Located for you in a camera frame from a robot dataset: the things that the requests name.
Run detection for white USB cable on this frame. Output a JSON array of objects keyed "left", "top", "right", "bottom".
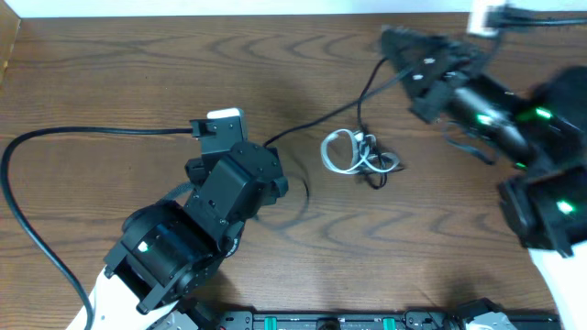
[{"left": 319, "top": 128, "right": 401, "bottom": 175}]

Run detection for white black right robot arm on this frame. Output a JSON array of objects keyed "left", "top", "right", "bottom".
[{"left": 381, "top": 27, "right": 586, "bottom": 329}]

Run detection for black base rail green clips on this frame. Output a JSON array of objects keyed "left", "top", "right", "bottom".
[{"left": 201, "top": 309, "right": 561, "bottom": 330}]

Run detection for black USB cable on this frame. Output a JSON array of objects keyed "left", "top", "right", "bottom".
[{"left": 263, "top": 54, "right": 414, "bottom": 190}]

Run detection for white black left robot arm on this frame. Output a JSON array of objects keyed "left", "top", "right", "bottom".
[{"left": 69, "top": 141, "right": 288, "bottom": 329}]

